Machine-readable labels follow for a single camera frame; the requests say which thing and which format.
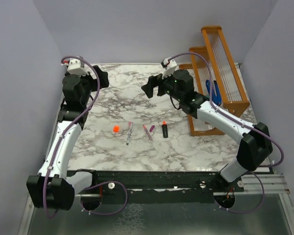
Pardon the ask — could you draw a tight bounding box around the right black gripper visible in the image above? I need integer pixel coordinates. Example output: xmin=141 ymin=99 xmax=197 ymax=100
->
xmin=142 ymin=68 xmax=183 ymax=102

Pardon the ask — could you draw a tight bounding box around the black orange highlighter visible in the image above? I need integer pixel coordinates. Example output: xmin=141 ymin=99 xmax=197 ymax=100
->
xmin=162 ymin=121 xmax=168 ymax=138

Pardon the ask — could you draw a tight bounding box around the orange highlighter cap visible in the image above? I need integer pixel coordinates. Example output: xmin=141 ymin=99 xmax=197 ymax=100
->
xmin=113 ymin=125 xmax=120 ymax=133

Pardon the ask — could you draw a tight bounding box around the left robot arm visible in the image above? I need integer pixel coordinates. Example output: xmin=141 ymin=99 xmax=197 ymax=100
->
xmin=26 ymin=65 xmax=109 ymax=211

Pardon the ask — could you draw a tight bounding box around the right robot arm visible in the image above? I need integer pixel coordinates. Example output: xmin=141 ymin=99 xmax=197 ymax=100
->
xmin=142 ymin=70 xmax=273 ymax=191

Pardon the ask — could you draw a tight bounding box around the white multicolour pen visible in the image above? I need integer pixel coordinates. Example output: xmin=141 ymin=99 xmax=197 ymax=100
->
xmin=126 ymin=122 xmax=133 ymax=145

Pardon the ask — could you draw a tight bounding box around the pink marker pen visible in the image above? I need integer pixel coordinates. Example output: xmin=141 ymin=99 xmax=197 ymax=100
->
xmin=143 ymin=125 xmax=153 ymax=141

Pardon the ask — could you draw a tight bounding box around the blue stapler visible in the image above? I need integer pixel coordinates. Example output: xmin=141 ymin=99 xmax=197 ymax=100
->
xmin=205 ymin=80 xmax=222 ymax=106

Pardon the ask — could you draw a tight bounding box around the orange wooden rack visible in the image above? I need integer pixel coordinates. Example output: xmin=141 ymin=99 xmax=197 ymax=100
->
xmin=178 ymin=25 xmax=251 ymax=137

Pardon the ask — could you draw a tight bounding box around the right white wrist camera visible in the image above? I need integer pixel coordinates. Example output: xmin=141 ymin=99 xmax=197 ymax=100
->
xmin=161 ymin=57 xmax=177 ymax=79

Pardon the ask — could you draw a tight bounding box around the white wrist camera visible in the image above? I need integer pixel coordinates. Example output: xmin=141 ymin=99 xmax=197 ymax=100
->
xmin=61 ymin=59 xmax=89 ymax=76
xmin=161 ymin=57 xmax=177 ymax=79

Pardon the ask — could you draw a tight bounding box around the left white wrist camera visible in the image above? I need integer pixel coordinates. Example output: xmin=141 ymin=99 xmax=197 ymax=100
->
xmin=61 ymin=59 xmax=89 ymax=76

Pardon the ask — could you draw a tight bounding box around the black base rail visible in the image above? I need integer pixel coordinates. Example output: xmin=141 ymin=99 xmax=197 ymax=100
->
xmin=77 ymin=170 xmax=244 ymax=204

